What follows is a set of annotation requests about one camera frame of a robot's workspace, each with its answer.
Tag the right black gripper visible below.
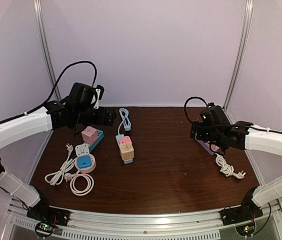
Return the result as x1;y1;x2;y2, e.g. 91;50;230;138
190;121;223;148

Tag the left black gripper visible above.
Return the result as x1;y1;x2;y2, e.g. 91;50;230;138
74;106;116;126

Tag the beige cube socket adapter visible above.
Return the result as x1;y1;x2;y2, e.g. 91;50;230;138
119;143;135;161

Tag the light blue power strip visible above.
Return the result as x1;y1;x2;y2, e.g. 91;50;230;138
115;134;135;164

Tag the purple usb power strip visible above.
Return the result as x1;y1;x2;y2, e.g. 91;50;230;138
196;140;220;156

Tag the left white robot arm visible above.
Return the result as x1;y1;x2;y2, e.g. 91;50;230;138
0;100;117;222

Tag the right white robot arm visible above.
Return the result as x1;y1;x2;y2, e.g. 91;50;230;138
190;121;282;221

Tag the pink cube socket adapter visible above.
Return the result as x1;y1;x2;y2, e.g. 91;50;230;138
81;126;98;145

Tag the white square socket adapter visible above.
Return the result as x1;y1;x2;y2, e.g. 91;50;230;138
75;142;90;157

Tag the teal power strip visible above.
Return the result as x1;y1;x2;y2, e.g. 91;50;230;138
88;129;104;152

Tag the pink round power strip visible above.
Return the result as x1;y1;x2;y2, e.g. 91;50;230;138
74;154;97;174

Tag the blue square adapter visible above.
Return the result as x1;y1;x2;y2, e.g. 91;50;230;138
76;155;92;169

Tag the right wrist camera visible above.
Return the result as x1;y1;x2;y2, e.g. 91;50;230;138
200;103;230;126

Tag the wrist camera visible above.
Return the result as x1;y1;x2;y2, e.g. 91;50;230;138
65;82;105;111
200;103;230;126

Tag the light blue coiled cable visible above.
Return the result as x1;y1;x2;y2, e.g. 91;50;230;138
117;107;133;137

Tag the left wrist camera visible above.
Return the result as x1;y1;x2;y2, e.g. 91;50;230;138
65;82;105;111

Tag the white knotted cable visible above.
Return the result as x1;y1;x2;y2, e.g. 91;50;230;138
214;153;246;180

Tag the white cable with plug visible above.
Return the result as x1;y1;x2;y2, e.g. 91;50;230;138
44;142;79;187

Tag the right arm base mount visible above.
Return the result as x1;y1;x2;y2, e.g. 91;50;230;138
220;205;263;226

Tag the left aluminium frame post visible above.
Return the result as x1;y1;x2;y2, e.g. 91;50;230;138
32;0;62;102

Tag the aluminium frame post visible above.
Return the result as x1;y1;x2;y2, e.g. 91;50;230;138
32;0;62;102
223;0;254;110

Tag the aluminium front rail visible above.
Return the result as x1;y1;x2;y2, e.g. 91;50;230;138
5;196;282;240

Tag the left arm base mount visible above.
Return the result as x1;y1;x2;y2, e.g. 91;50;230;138
25;203;70;227

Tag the right aluminium frame post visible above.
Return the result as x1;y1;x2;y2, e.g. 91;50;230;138
223;0;254;110

